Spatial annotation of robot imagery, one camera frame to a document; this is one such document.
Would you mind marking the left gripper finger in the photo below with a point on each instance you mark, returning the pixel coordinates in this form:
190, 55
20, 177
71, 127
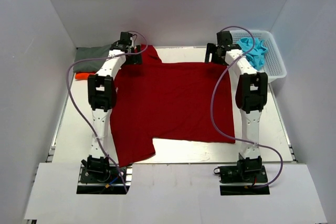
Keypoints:
138, 49
133, 60

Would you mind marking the folded grey t shirt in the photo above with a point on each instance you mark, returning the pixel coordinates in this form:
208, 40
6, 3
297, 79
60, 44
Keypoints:
84, 53

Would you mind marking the crumpled cyan t shirt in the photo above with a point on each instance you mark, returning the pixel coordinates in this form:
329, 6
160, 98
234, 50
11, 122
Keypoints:
254, 50

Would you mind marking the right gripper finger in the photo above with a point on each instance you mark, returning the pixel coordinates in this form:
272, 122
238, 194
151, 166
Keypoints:
219, 60
210, 55

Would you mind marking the folded orange t shirt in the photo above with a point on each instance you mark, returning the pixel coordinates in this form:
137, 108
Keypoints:
83, 75

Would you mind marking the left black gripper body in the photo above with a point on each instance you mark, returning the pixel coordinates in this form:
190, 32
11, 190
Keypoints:
132, 48

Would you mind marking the white plastic basket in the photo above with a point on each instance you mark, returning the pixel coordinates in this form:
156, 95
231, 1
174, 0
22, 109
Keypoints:
274, 66

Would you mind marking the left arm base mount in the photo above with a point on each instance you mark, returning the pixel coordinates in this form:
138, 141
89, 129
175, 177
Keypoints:
98, 177

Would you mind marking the red t shirt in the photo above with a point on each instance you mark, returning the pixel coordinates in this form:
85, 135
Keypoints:
177, 101

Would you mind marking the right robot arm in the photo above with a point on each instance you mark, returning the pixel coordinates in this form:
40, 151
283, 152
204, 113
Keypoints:
251, 90

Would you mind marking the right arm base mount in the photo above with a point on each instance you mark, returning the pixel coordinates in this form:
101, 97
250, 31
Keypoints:
247, 178

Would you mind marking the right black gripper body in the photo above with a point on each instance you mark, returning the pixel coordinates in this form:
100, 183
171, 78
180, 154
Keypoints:
218, 47

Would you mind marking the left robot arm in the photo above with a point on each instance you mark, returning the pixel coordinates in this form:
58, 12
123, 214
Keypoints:
102, 94

